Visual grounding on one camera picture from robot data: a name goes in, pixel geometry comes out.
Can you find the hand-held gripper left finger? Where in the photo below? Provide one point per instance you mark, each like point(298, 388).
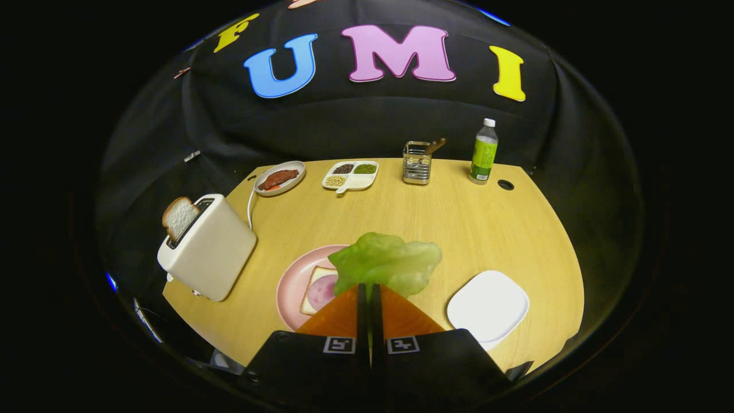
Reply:
point(309, 361)

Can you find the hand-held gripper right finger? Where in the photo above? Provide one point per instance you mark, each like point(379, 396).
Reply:
point(436, 361)

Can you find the green lettuce leaf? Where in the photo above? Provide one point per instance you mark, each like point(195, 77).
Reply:
point(384, 261)

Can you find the toasted bread slice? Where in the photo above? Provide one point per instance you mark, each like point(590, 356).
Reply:
point(179, 217)

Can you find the pink ham slice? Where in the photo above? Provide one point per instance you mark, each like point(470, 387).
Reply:
point(322, 291)

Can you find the white square plate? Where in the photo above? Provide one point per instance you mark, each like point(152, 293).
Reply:
point(487, 307)

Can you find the pink round plate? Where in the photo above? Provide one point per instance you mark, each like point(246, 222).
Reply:
point(289, 287)

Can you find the bread slice under ham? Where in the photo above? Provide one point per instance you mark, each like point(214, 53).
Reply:
point(317, 273)

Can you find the white toaster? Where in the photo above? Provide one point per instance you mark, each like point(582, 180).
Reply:
point(215, 252)

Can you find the white oval plate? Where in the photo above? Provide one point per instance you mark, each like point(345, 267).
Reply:
point(295, 181)

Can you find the red meat slice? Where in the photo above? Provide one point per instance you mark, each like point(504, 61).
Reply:
point(278, 178)

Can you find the white divided dish with beans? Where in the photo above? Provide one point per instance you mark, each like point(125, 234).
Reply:
point(358, 180)

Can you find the black table grommet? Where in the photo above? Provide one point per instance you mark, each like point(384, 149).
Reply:
point(506, 184)

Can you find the metal utensil holder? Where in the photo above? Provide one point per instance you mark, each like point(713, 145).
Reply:
point(417, 169)

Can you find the green label plastic bottle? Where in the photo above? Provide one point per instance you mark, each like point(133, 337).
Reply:
point(483, 155)

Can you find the white cloth clip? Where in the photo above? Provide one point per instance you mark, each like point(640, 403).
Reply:
point(192, 156)

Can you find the black backdrop cloth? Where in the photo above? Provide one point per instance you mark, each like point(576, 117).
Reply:
point(367, 120)

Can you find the orange cloth clip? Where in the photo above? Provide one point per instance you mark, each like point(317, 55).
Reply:
point(182, 73)

